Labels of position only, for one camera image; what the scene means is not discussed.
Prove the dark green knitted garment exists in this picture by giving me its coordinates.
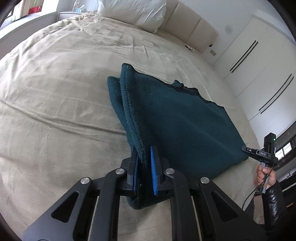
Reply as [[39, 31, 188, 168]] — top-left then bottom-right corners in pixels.
[[107, 64, 248, 209]]

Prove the black jacket right forearm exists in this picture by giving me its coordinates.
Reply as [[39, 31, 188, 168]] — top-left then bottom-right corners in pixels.
[[261, 181, 287, 226]]

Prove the person's right hand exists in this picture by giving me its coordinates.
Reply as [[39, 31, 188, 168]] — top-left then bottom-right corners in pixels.
[[255, 164, 276, 189]]

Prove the white wardrobe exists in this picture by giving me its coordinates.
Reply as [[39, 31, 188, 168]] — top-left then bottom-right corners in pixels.
[[214, 18, 295, 143]]

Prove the beige bed blanket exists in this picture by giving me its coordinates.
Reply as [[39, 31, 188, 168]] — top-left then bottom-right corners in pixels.
[[1, 13, 259, 236]]

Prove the small white object on bed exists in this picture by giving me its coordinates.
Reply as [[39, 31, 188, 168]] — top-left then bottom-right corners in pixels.
[[185, 45, 195, 51]]

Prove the beige padded headboard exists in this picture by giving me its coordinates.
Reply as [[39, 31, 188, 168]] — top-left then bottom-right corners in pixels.
[[159, 1, 218, 53]]

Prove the white pillow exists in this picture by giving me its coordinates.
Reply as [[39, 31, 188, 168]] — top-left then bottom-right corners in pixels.
[[97, 0, 167, 34]]

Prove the white nightstand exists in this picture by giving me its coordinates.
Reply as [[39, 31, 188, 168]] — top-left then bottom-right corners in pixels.
[[57, 11, 85, 21]]

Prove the clear water bottle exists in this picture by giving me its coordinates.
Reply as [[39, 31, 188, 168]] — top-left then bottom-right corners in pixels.
[[72, 0, 87, 13]]

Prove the red box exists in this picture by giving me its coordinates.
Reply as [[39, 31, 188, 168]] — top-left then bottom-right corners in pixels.
[[28, 5, 42, 15]]

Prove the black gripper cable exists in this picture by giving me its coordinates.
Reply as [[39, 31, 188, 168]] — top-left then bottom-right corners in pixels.
[[241, 159, 276, 212]]

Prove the wall power socket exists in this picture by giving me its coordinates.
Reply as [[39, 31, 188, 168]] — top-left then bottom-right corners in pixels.
[[210, 50, 216, 56]]

